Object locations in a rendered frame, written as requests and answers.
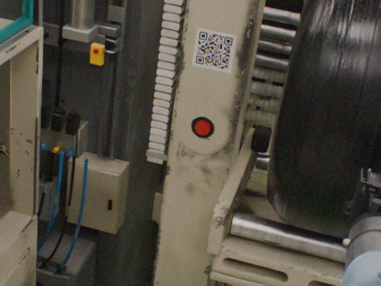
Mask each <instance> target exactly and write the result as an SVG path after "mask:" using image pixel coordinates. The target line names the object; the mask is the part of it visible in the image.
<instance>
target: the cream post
mask: <svg viewBox="0 0 381 286"><path fill-rule="evenodd" d="M265 1H266V0H187V5H186V11H185V19H184V28H183V37H182V42H181V51H180V62H179V71H178V75H177V83H176V92H175V101H174V106H173V115H172V124H171V133H170V141H169V147H168V157H167V168H166V175H165V180H164V187H163V196H162V205H161V210H160V219H159V228H158V237H157V242H156V251H155V260H154V269H153V278H152V283H151V286H215V281H216V280H213V279H210V273H211V267H212V262H213V256H214V255H212V254H208V253H207V252H206V245H207V241H208V235H209V228H210V222H211V216H212V212H213V210H214V208H215V205H216V203H217V201H218V199H219V196H220V194H221V192H222V190H223V188H224V185H225V184H226V183H227V182H228V179H229V176H230V174H231V172H232V170H233V167H234V165H235V162H236V160H237V158H238V153H239V147H240V141H241V137H242V131H243V125H244V119H245V112H246V109H247V102H248V96H249V90H250V86H251V80H252V74H253V68H254V64H255V58H256V52H257V45H258V42H259V36H260V29H261V23H262V19H263V13H264V7H265ZM197 27H198V28H203V29H207V30H212V31H217V32H223V33H228V34H232V35H236V36H237V37H236V44H235V51H234V58H233V62H232V68H231V74H229V73H224V72H221V71H216V70H211V69H206V68H201V67H198V66H192V61H193V52H194V44H195V39H196V31H197ZM200 120H205V121H207V122H208V123H209V125H210V131H209V133H208V134H206V135H200V134H198V133H197V132H196V130H195V125H196V123H197V122H198V121H200Z"/></svg>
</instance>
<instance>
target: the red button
mask: <svg viewBox="0 0 381 286"><path fill-rule="evenodd" d="M195 130H196V132H197V133H198V134H200V135H206V134H208V133H209V131H210V125H209V123H208V122H207V121H205V120H200V121H198V122H197V123H196V125H195Z"/></svg>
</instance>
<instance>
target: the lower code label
mask: <svg viewBox="0 0 381 286"><path fill-rule="evenodd" d="M236 37H237V36H236V35H232V34H228V33H223V32H217V31H212V30H207V29H203V28H198V27H197V31H196V39H195V44H194V52H193V61H192V66H198V67H201V68H206V69H211V70H216V71H219V72H224V73H229V74H231V68H232V62H233V58H234V51H235V44H236Z"/></svg>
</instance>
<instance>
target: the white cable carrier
mask: <svg viewBox="0 0 381 286"><path fill-rule="evenodd" d="M164 1H165V3H166V4H165V5H164V11H165V13H164V14H163V19H165V20H164V21H163V22H162V27H163V29H162V31H161V35H162V37H161V38H160V43H161V46H160V47H159V51H160V53H159V56H158V59H159V61H158V69H157V71H156V74H157V75H158V76H157V77H156V83H157V84H156V85H155V90H156V92H155V93H154V97H155V99H154V101H153V105H155V106H154V107H153V115H152V119H153V120H152V121H151V126H152V127H151V129H150V133H151V135H150V142H149V149H148V151H150V152H154V153H159V154H164V155H168V147H169V141H170V133H171V124H172V115H173V106H174V101H175V92H176V83H177V75H178V70H179V62H180V51H181V42H182V37H183V28H184V25H183V24H184V19H185V11H186V5H187V1H186V0H164ZM147 160H148V161H150V162H155V163H160V164H163V160H161V159H157V158H152V157H147Z"/></svg>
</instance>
